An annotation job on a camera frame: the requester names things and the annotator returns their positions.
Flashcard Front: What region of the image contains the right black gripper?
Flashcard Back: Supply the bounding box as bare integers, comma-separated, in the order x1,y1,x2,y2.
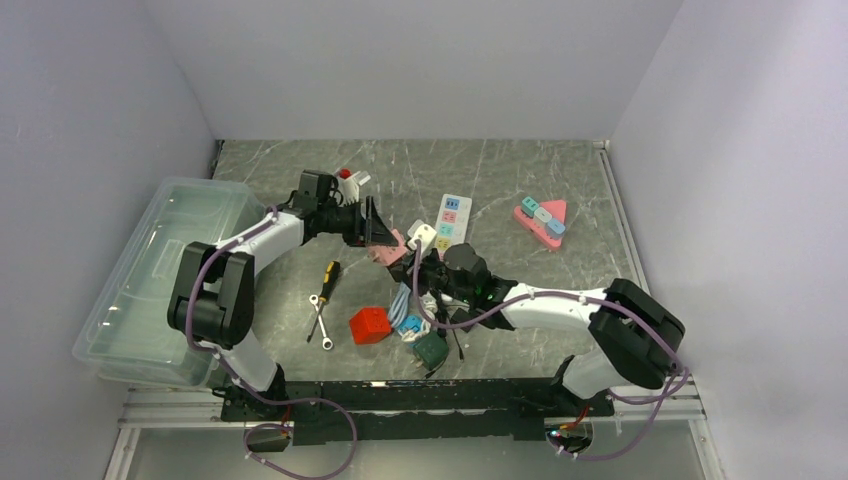
392,244,474,305

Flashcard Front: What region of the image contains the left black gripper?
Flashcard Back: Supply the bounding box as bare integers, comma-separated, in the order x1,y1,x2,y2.
318,195,397,248

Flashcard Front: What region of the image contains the pink socket adapter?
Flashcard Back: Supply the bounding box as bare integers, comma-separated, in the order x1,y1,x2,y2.
367,229,408,267

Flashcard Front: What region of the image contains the teal blue plug adapter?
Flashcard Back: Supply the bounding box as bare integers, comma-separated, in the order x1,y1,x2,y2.
396,315,430,343

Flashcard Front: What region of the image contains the dark green cube socket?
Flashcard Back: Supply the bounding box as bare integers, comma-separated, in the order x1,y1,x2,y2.
412,332,449,371

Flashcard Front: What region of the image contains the red cube socket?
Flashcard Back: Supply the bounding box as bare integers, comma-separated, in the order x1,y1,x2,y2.
348,307,393,345

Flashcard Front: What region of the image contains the teal green charger plug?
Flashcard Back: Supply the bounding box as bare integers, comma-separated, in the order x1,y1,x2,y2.
520,196,539,218

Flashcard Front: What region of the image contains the pink triangular power strip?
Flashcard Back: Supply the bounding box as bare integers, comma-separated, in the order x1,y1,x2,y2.
513,196,568,252

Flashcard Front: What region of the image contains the black charger with thin cable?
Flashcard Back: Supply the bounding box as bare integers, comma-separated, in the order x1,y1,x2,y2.
421,293,465,363

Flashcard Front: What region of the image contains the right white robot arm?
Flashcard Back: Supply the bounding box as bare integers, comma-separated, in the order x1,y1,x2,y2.
393,243,685,415

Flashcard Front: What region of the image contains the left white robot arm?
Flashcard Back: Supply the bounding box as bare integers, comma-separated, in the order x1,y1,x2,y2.
166,170,398,420

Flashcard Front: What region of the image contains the white grey charger plug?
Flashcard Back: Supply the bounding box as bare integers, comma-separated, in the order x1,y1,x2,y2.
533,206,553,228

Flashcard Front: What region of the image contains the light blue charger plug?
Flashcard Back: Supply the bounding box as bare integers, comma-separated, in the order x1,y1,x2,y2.
545,218,566,240

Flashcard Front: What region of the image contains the white multicolour power strip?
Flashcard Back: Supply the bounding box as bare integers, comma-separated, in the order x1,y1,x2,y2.
435,194,473,255

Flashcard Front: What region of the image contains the black yellow screwdriver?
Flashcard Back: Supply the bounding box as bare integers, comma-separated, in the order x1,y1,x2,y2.
317,261,341,307

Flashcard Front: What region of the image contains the silver ratchet wrench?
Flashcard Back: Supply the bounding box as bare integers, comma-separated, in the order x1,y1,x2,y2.
307,295,334,351

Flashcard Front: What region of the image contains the clear plastic storage bin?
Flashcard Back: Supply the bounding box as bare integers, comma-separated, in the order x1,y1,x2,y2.
72,177,265,387

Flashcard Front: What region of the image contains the black aluminium base frame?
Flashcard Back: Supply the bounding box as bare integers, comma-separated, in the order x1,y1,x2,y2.
212,377,615,446

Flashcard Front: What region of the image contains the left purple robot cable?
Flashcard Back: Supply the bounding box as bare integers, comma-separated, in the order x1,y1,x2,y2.
185,205,360,480

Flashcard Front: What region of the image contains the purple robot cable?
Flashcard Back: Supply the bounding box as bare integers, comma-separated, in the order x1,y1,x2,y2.
410,238,692,463
185,205,360,480

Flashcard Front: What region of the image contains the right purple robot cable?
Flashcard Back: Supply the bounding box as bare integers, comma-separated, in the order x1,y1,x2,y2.
410,238,692,463

